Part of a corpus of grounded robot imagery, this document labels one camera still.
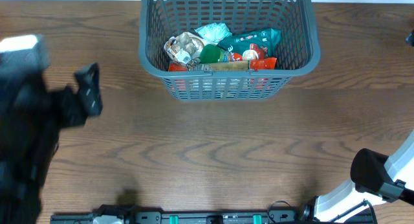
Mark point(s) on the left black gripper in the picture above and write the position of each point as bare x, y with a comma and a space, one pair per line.
69, 106

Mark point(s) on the beige snack pouch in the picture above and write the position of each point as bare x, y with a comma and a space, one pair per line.
185, 49

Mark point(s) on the green lid jar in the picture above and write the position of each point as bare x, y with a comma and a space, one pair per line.
214, 54

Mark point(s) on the grey plastic basket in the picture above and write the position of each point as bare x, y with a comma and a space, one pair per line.
297, 53

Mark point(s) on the teal white sachet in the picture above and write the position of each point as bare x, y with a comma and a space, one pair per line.
214, 32

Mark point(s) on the orange spaghetti packet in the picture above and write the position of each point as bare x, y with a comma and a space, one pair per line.
251, 65

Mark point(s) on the green Nescafe coffee bag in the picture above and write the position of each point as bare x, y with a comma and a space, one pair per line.
255, 45

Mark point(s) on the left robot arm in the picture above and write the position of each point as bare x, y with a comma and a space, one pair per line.
25, 160

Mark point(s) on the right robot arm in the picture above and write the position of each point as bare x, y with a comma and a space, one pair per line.
375, 179

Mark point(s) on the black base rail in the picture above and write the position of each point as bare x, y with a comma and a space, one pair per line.
107, 214

